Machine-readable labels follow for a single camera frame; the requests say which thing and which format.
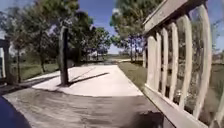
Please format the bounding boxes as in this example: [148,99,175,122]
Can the group of green trees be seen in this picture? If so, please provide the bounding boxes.
[109,0,164,63]
[0,0,113,83]

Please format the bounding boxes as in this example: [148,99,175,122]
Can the dark wooden post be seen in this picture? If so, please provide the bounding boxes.
[58,26,70,86]

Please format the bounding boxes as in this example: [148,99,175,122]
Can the pale wooden railing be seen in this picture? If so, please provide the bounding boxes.
[141,0,224,128]

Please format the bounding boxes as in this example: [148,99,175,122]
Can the pale concrete path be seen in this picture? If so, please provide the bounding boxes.
[26,63,144,98]

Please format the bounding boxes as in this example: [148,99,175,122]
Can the grass strip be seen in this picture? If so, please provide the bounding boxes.
[117,59,224,121]
[9,61,63,83]

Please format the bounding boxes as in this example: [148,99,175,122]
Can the wooden boardwalk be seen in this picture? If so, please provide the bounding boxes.
[0,85,168,128]

